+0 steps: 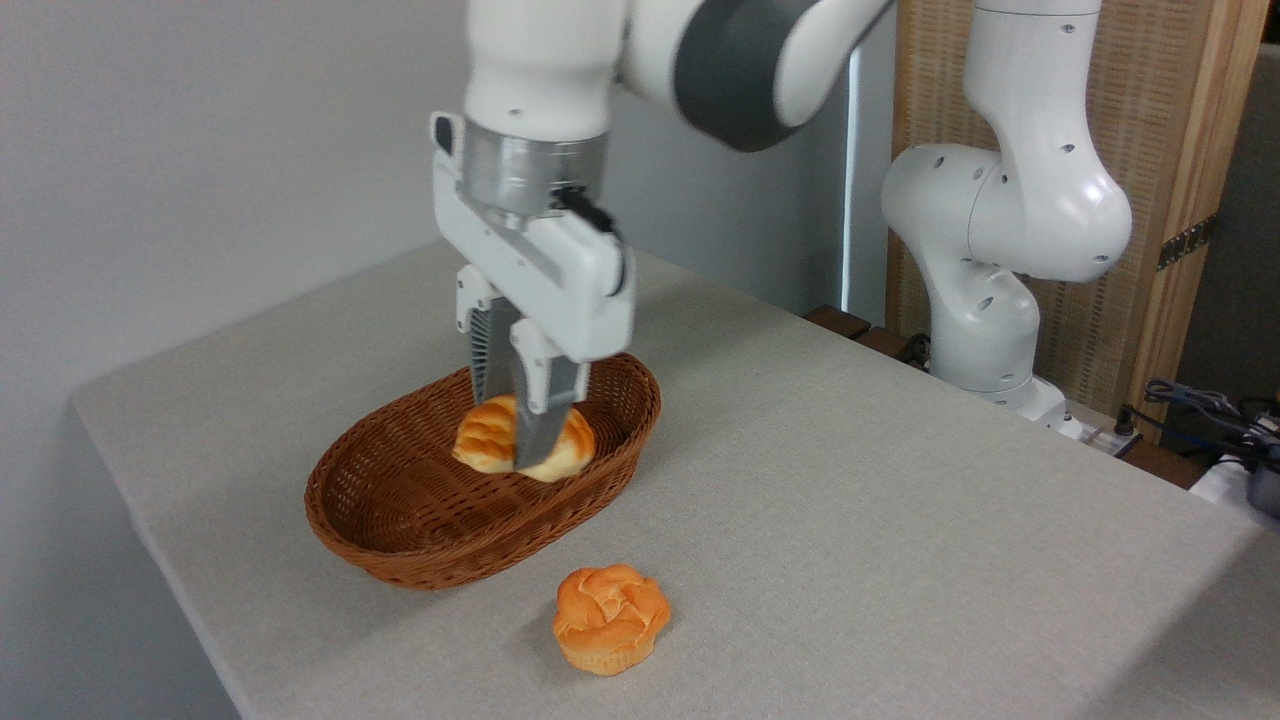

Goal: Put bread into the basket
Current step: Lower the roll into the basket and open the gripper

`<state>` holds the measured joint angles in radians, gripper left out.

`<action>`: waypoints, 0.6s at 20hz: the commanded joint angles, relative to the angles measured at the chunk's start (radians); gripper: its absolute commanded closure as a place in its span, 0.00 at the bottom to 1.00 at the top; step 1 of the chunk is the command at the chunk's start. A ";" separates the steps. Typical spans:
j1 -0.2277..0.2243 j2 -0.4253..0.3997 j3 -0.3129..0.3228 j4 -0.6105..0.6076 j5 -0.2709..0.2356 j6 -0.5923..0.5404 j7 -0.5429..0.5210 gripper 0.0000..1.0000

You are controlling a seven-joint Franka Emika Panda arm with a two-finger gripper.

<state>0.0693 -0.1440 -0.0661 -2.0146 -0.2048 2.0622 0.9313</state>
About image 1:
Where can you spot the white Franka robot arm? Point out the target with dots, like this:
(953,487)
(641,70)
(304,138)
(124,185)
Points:
(1010,200)

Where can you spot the round knotted bread roll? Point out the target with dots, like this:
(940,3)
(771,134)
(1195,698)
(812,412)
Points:
(610,618)

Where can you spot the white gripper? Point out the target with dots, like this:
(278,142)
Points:
(565,285)

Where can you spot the brown wicker oval basket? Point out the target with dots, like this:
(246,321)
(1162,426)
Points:
(400,510)

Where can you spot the long braided bread loaf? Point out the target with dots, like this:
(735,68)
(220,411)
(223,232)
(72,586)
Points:
(485,440)

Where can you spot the wooden woven folding screen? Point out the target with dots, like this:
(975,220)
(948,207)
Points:
(1150,120)

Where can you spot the metal screen hinge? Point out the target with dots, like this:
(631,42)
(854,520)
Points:
(1188,240)

